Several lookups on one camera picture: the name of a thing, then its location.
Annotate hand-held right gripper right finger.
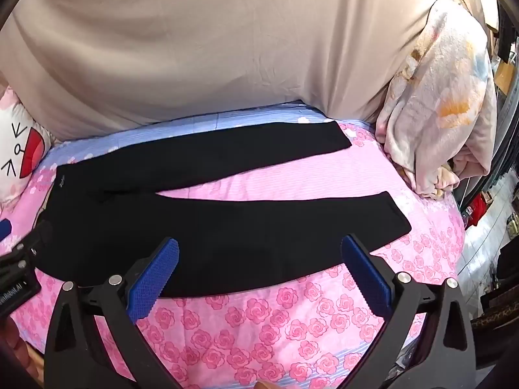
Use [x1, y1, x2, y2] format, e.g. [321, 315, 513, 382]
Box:
[341, 234, 477, 389]

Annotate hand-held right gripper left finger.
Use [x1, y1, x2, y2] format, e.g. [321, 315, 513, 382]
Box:
[44, 237, 181, 389]

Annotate black pants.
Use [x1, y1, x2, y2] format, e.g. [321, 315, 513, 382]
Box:
[34, 121, 413, 298]

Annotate person's left hand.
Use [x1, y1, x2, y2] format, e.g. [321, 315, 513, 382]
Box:
[0, 316, 44, 389]

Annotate white cartoon face pillow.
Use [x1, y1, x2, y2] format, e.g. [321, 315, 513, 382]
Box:
[0, 87, 55, 204]

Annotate pink floral bed sheet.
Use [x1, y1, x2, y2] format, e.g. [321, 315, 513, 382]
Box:
[0, 99, 467, 389]

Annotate red cloth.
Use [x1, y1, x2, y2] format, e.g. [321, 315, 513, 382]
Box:
[466, 194, 494, 228]

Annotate pale floral blanket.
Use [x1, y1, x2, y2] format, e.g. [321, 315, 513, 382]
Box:
[375, 0, 498, 200]

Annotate beige curtain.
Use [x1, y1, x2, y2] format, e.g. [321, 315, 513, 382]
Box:
[0, 0, 487, 142]

